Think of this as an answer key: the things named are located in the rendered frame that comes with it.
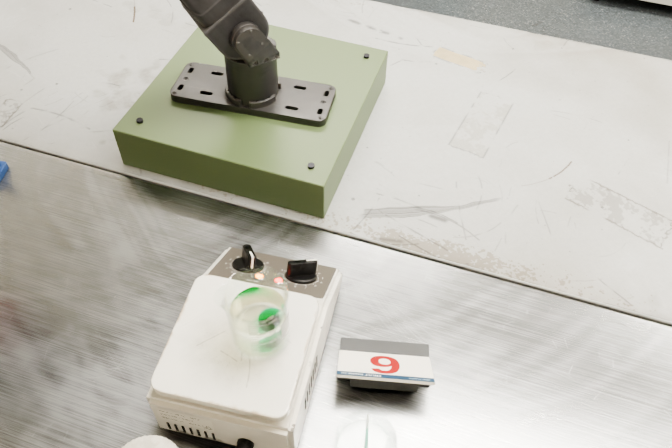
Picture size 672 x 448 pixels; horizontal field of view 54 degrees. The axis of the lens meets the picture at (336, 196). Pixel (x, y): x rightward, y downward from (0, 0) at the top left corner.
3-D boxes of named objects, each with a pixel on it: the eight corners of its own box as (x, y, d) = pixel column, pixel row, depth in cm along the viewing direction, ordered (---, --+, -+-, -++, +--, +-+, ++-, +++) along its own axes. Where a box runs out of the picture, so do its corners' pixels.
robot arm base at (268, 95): (325, 76, 73) (339, 40, 78) (157, 48, 76) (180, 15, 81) (324, 128, 79) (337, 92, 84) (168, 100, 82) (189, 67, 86)
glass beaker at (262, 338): (288, 308, 60) (285, 255, 54) (296, 361, 56) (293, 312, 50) (222, 317, 59) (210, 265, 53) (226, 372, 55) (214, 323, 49)
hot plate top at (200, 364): (199, 276, 62) (197, 271, 62) (321, 301, 61) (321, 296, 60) (147, 393, 55) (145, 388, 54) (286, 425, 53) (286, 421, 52)
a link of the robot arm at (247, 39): (232, 32, 69) (280, 18, 71) (199, -8, 74) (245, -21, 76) (237, 80, 74) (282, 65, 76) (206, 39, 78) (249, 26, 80)
